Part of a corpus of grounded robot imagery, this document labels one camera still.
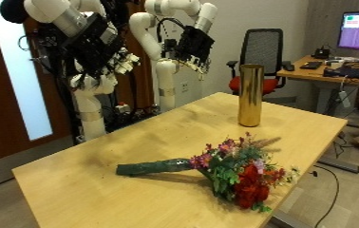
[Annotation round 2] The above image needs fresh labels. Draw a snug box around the flower bouquet with green stem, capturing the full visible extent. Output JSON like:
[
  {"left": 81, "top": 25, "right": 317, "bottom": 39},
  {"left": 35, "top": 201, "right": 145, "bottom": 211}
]
[{"left": 116, "top": 132, "right": 301, "bottom": 214}]

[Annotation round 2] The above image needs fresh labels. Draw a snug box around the tall gold cylinder vase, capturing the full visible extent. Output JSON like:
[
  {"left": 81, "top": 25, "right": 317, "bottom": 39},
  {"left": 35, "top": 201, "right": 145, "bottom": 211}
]
[{"left": 237, "top": 64, "right": 267, "bottom": 128}]

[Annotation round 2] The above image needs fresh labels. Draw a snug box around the black mesh red office chair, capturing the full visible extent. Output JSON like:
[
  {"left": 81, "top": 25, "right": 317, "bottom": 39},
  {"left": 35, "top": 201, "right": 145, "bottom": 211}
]
[{"left": 226, "top": 28, "right": 294, "bottom": 97}]

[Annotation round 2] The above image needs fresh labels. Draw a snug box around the black hanging bag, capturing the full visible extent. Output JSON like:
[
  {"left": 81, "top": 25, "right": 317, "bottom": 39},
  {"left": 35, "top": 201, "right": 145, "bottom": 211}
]
[{"left": 0, "top": 0, "right": 29, "bottom": 25}]

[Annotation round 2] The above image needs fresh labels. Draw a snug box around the wooden office desk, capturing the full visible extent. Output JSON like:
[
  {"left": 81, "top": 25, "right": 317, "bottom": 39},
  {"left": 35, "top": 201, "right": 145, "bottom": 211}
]
[{"left": 277, "top": 55, "right": 359, "bottom": 116}]

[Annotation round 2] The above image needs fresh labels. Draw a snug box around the black keyboard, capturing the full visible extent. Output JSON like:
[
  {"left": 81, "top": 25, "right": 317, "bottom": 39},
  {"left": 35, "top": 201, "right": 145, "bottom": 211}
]
[{"left": 299, "top": 61, "right": 325, "bottom": 70}]

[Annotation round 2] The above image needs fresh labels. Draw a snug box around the black desk phone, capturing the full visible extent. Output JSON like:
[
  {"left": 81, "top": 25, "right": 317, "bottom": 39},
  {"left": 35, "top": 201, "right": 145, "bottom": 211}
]
[{"left": 311, "top": 46, "right": 333, "bottom": 61}]

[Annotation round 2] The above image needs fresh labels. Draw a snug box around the white power adapter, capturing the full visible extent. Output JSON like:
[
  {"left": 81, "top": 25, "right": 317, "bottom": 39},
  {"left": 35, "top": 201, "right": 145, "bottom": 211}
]
[{"left": 338, "top": 90, "right": 353, "bottom": 109}]

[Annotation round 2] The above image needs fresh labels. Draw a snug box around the grey table foot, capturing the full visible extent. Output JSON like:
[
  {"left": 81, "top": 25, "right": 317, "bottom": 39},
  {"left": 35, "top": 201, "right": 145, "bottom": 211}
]
[{"left": 317, "top": 156, "right": 359, "bottom": 175}]

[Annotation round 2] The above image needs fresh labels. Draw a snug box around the metal door handle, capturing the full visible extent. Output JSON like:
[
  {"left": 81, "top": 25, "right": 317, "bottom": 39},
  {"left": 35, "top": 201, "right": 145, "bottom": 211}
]
[{"left": 16, "top": 34, "right": 32, "bottom": 52}]

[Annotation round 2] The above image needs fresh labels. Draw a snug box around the black floor cable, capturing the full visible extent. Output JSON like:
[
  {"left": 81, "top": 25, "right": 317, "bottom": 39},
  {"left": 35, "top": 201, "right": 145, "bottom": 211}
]
[{"left": 311, "top": 164, "right": 342, "bottom": 228}]

